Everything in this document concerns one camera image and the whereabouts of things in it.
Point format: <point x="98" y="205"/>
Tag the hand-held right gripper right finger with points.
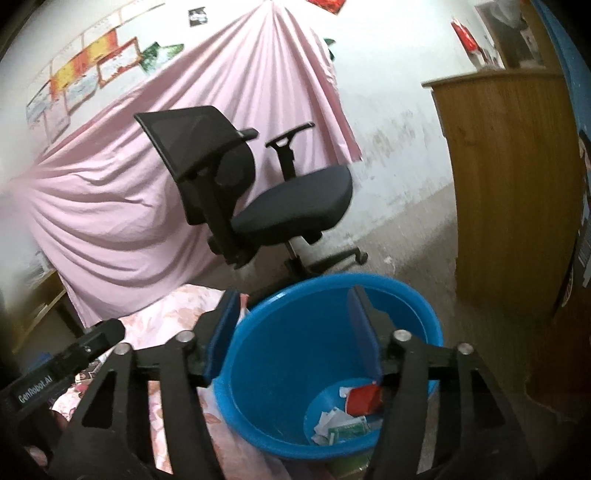
<point x="364" y="341"/>

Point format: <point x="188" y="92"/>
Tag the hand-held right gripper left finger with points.
<point x="221" y="341"/>

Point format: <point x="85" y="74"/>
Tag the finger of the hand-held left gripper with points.
<point x="104" y="334"/>

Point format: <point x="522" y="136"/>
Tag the red snack packet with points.
<point x="362" y="399"/>

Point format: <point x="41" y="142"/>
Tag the blue plastic bucket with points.
<point x="286" y="360"/>

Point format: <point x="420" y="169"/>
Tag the white paper wrapper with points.
<point x="330" y="422"/>

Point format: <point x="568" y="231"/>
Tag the green and white packet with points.
<point x="351" y="431"/>

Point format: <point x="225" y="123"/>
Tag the floral blanket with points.
<point x="152" y="318"/>

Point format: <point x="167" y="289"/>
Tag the wooden shelf unit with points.
<point x="46" y="290"/>

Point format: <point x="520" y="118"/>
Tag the pink hanging sheet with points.
<point x="115" y="207"/>

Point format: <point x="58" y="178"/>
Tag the black office chair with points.
<point x="295" y="198"/>

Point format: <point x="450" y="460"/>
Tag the wooden cabinet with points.
<point x="508" y="184"/>

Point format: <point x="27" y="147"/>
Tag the red hanging envelope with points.
<point x="464" y="37"/>

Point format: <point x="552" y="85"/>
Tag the group of wall certificates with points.
<point x="111" y="60"/>

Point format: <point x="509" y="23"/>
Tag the green wall photo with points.
<point x="157" y="53"/>

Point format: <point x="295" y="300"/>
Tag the small black wall picture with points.
<point x="197" y="15"/>

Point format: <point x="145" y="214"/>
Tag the wooden door frame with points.
<point x="512" y="37"/>

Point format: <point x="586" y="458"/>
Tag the red paper wall decoration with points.
<point x="328" y="4"/>

